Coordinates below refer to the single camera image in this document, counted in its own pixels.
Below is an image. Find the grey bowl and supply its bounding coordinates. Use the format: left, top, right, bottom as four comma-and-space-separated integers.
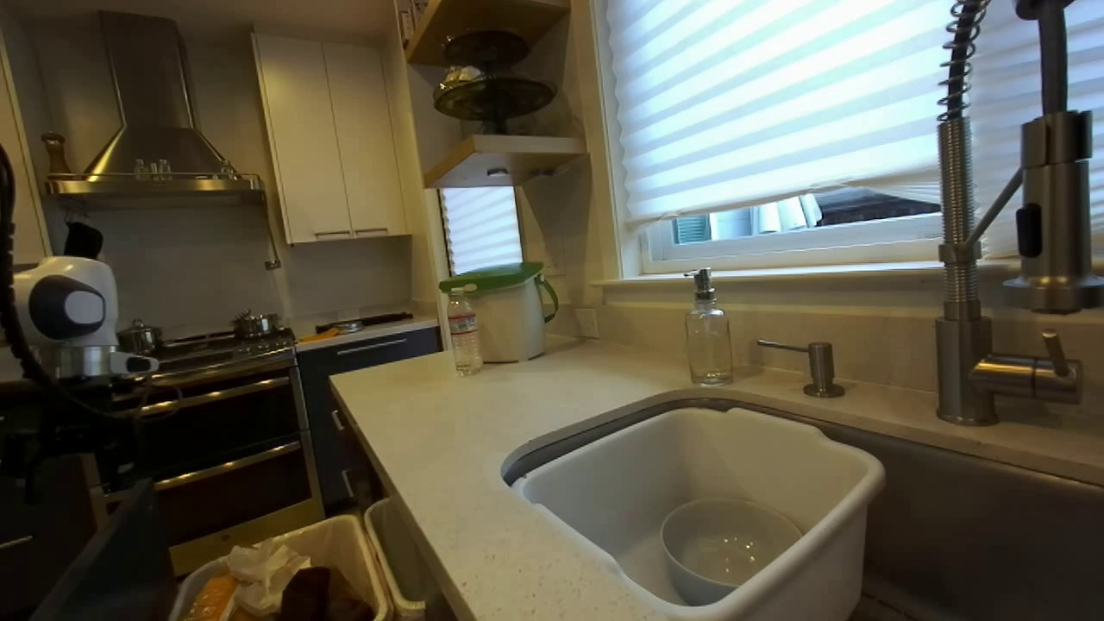
654, 492, 812, 612

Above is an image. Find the dark base cabinet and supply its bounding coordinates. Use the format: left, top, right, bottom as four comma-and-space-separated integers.
294, 323, 447, 516

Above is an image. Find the clear plastic water bottle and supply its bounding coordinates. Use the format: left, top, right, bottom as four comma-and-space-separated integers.
445, 279, 487, 379

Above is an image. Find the steel built-in soap pump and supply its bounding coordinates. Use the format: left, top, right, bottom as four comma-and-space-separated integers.
752, 333, 850, 405

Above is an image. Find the stainless range hood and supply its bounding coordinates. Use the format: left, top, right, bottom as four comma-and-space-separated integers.
45, 11, 269, 208

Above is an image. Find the stainless spring faucet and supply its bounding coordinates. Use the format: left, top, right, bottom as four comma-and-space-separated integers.
931, 0, 1104, 431

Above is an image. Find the white trash bin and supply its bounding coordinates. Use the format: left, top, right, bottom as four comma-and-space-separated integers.
169, 509, 398, 621
362, 492, 447, 621

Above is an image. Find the white plastic wash basin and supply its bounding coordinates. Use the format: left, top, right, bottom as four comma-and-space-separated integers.
510, 401, 891, 621

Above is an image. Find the glass soap dispenser bottle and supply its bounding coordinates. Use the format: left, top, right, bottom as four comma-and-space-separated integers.
683, 266, 738, 389

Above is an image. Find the wooden wall shelf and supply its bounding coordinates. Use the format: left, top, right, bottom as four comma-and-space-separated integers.
392, 0, 574, 69
418, 131, 589, 190

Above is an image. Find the crumpled white paper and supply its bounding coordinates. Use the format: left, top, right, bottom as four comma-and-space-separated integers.
221, 537, 314, 614

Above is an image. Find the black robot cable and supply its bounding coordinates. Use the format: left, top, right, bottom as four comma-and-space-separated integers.
0, 144, 27, 362

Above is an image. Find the steel cooking pot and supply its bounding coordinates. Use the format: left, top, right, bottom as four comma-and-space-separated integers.
118, 317, 167, 354
228, 305, 283, 344

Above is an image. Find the orange trash item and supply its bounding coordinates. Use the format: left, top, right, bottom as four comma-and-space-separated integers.
179, 573, 243, 621

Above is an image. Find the narrow white door blind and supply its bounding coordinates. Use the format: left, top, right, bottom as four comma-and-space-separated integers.
437, 183, 527, 279

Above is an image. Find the wide white window blind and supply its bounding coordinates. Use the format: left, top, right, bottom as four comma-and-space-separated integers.
600, 0, 1104, 230

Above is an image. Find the black kitchen stove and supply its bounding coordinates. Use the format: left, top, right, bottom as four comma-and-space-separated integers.
95, 323, 320, 546

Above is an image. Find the brown trash item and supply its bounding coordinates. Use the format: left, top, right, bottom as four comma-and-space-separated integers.
279, 560, 381, 621

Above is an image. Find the stainless steel sink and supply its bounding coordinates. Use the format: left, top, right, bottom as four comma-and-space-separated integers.
496, 383, 1104, 621

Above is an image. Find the pale food on stand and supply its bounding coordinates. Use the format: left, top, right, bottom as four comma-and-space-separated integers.
433, 59, 491, 101

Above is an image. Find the white wall cabinet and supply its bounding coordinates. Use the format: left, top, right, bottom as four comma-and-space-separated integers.
249, 26, 413, 245

